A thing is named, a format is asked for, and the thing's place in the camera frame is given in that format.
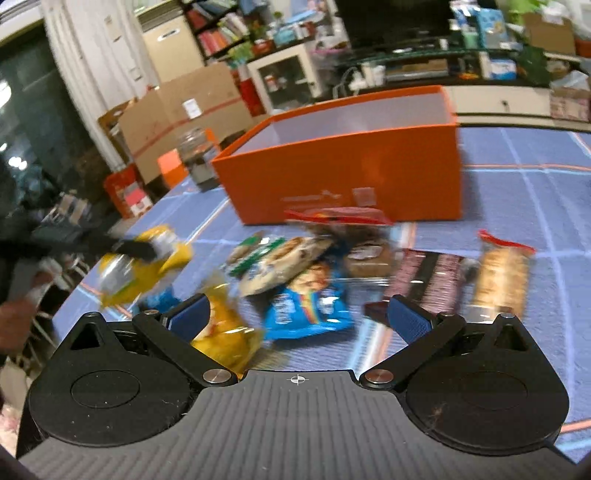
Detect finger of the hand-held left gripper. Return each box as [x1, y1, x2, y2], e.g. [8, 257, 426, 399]
[108, 237, 158, 263]

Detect bookshelf with books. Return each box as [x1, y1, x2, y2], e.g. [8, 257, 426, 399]
[184, 0, 279, 63]

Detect green striped cookie packet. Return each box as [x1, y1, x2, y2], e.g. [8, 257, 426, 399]
[224, 233, 288, 280]

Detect white glass door cabinet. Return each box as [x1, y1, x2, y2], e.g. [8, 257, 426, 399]
[246, 43, 325, 117]

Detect blue cookie packet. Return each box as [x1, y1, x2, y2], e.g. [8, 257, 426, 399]
[262, 262, 355, 343]

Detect small orange box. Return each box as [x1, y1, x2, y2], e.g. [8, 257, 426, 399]
[156, 149, 188, 188]

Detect yellow snack packet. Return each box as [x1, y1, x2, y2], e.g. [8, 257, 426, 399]
[98, 225, 194, 309]

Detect person's left forearm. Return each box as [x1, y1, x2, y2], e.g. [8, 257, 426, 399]
[0, 277, 49, 358]

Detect small blue snack packet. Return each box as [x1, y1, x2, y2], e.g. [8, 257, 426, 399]
[137, 287, 182, 315]

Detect black television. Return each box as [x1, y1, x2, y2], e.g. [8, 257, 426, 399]
[332, 0, 454, 51]

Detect dark brown chocolate bar packet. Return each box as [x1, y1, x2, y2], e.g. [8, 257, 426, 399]
[363, 248, 468, 320]

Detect brown cake packet red edge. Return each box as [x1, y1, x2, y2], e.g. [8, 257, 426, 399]
[283, 207, 394, 278]

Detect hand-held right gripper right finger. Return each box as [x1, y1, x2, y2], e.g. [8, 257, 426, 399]
[360, 295, 550, 391]

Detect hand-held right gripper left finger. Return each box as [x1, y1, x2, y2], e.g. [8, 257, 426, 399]
[55, 294, 238, 387]

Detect clear chocolate chip cookie packet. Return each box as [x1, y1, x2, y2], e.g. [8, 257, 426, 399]
[239, 237, 335, 298]

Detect orange cardboard box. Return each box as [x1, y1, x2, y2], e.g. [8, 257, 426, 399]
[211, 85, 463, 227]

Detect biscuit packet red ends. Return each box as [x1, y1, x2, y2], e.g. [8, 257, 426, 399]
[470, 230, 537, 320]

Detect large cardboard box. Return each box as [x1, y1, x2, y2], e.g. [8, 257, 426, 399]
[98, 61, 256, 186]

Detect glass jar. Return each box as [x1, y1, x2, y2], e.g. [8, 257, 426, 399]
[177, 128, 221, 191]

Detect yellow chips packet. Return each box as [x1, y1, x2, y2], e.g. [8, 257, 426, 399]
[190, 281, 265, 376]

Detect white television stand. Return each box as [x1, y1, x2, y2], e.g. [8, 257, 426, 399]
[336, 45, 591, 123]

